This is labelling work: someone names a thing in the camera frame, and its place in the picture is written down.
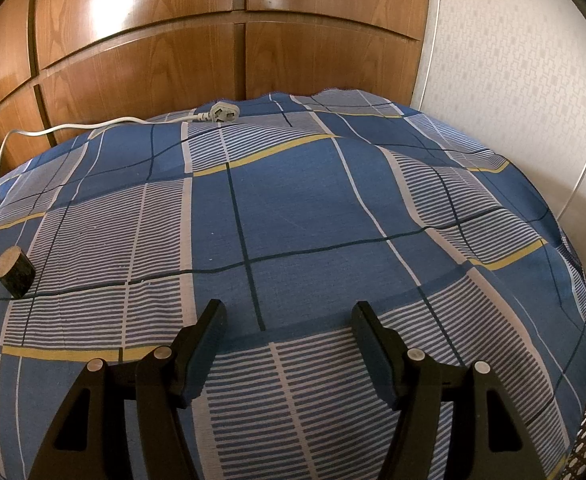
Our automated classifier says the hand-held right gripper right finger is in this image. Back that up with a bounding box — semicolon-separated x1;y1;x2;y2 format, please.
351;301;544;480

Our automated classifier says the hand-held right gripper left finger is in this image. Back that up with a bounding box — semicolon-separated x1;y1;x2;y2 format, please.
27;299;227;480

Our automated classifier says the dark cut fruit piece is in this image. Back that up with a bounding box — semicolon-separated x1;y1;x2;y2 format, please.
0;247;37;300

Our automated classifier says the blue plaid cloth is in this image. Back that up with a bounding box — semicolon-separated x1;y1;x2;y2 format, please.
0;89;586;480

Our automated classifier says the wooden wardrobe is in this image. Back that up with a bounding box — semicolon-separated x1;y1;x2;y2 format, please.
0;0;435;192

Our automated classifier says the white power cable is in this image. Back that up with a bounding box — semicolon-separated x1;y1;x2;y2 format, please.
0;102;240;221

